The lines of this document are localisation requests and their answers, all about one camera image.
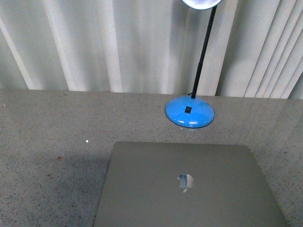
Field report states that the grey laptop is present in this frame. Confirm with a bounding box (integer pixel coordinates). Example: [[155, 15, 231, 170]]
[[95, 142, 288, 227]]

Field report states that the blue desk lamp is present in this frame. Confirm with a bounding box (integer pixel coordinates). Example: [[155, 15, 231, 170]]
[[165, 0, 222, 128]]

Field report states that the white curtain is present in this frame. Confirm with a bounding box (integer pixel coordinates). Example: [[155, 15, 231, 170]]
[[0, 0, 303, 99]]

